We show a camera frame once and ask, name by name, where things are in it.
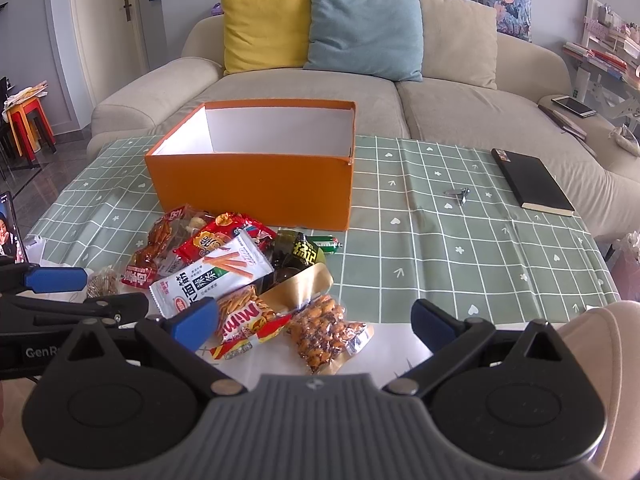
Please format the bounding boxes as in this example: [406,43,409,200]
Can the clear mixed nut bag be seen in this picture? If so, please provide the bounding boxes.
[86,266,120,298]

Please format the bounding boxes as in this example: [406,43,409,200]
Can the red braised meat pack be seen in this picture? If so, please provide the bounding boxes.
[122,205,196,288]

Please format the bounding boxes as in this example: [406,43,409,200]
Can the Mimi shrimp stick bag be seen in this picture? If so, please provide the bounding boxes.
[209,285,293,362]

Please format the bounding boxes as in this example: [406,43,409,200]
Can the white noodle stick snack bag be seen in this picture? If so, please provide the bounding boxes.
[150,232,273,318]

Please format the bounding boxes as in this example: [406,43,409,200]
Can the red sunflower seed bag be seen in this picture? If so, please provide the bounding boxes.
[174,212,277,264]

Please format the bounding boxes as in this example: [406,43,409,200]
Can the peanut vacuum pack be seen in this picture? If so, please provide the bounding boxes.
[259,263,374,375]

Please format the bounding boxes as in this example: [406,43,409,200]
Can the black yellow snack bag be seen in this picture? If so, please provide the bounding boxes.
[258,230,326,294]

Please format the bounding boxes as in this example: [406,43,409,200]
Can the green sausage stick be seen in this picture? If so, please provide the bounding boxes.
[307,235,343,254]

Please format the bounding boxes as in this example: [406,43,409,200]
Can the small round pastry pack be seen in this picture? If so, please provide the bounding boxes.
[182,214,210,237]

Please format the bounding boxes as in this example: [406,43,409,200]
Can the smartphone on sofa arm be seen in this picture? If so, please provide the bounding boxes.
[551,96,597,118]

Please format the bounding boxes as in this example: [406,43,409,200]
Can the phone on stand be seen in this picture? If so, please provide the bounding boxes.
[0,192,27,263]

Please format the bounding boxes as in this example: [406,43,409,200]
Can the green checked tablecloth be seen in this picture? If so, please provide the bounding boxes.
[32,136,620,324]

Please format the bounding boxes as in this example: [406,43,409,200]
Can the red orange stacked stools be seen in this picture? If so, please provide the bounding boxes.
[6,96,56,167]

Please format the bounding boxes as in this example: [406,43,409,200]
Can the black notebook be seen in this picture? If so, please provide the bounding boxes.
[490,148,575,217]

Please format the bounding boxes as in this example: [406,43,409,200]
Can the orange cardboard box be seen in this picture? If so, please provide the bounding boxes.
[144,99,357,232]

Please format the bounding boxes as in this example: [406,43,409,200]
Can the beige sofa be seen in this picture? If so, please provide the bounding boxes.
[87,18,639,242]

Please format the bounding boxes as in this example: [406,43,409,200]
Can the white door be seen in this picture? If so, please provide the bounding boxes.
[70,0,149,105]

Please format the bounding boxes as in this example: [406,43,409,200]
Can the beige cushion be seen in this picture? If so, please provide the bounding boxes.
[420,0,498,90]

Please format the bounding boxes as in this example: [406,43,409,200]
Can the yellow cushion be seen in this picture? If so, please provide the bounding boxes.
[220,0,311,74]

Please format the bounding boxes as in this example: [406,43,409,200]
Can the blue cushion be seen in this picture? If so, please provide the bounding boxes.
[304,0,424,82]

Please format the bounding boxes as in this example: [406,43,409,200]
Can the white desk with books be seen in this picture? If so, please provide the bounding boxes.
[562,0,639,132]

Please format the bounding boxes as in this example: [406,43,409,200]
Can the anime print pillow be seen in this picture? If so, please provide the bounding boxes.
[476,0,532,42]

